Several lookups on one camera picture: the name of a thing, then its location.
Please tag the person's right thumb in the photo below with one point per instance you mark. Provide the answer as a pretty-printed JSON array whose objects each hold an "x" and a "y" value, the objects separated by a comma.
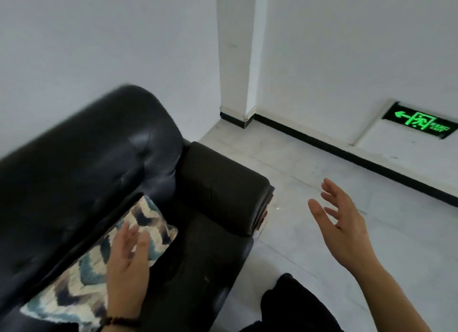
[{"x": 319, "y": 215}]

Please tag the person's right forearm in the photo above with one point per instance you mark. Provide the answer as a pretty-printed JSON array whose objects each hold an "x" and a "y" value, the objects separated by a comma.
[{"x": 397, "y": 299}]

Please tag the person's right hand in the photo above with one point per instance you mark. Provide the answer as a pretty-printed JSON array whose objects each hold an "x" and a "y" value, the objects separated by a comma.
[{"x": 349, "y": 238}]

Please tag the person's left forearm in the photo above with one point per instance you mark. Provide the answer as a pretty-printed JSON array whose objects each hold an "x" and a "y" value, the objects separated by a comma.
[{"x": 120, "y": 329}]

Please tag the person's left fingers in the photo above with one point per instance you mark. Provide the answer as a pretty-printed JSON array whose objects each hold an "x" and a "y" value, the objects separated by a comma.
[{"x": 133, "y": 244}]

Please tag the green illuminated exit sign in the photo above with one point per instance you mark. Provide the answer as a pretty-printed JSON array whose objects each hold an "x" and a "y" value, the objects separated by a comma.
[{"x": 422, "y": 121}]

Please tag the blue beige patterned cushion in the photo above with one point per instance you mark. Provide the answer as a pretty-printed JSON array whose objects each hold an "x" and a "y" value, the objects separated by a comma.
[{"x": 82, "y": 271}]

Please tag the person's left hand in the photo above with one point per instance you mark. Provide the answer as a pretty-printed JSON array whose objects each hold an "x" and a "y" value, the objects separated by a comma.
[{"x": 125, "y": 285}]

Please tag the person's black trouser leg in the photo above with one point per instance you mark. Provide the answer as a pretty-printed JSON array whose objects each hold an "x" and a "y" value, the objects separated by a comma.
[{"x": 297, "y": 306}]

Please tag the black leather sofa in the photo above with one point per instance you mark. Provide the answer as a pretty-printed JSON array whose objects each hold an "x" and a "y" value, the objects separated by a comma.
[{"x": 82, "y": 153}]

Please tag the person's right middle finger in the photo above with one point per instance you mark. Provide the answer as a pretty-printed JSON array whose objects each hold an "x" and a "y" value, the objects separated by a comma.
[{"x": 331, "y": 212}]

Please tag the black skirting board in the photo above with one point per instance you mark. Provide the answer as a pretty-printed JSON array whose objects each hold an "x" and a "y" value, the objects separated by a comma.
[{"x": 343, "y": 153}]

